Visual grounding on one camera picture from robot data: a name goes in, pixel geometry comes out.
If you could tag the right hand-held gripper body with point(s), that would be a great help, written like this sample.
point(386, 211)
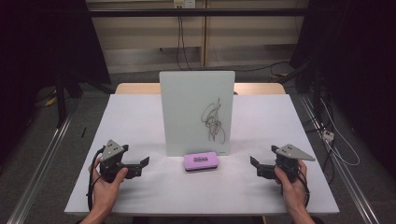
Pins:
point(288, 161)

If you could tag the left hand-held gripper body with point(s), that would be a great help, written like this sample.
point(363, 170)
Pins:
point(112, 161)

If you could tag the pink whiteboard eraser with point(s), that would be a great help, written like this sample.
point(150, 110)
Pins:
point(200, 161)

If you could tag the person's left hand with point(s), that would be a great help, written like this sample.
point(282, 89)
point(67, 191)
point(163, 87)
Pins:
point(106, 189)

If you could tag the person's right hand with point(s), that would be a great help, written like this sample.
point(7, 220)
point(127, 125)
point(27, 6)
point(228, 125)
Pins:
point(291, 191)

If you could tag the white table cover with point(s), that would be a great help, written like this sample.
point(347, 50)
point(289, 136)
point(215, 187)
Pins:
point(137, 124)

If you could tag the small black stick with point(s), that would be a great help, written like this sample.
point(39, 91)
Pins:
point(83, 132)

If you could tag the white power strip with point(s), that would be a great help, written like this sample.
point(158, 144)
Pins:
point(328, 136)

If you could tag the standing glass whiteboard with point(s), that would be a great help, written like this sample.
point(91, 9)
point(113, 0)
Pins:
point(186, 109)

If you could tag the wooden table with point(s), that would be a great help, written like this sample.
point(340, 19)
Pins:
point(137, 88)

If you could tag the black metal stand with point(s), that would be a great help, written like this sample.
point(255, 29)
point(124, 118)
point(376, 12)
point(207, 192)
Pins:
point(60, 99)
point(316, 90)

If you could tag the black curtain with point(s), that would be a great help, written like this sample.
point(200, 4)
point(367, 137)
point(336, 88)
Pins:
point(361, 62)
point(43, 46)

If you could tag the black horizontal bar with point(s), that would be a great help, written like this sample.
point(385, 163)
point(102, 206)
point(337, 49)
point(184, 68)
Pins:
point(140, 12)

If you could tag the metal floor rail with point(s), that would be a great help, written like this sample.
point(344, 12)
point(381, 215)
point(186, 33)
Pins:
point(348, 180)
point(40, 168)

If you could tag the yellow vertical post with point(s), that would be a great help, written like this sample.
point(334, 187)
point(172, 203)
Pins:
point(204, 37)

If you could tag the white wall socket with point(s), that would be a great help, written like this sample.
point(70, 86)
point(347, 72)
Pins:
point(184, 3)

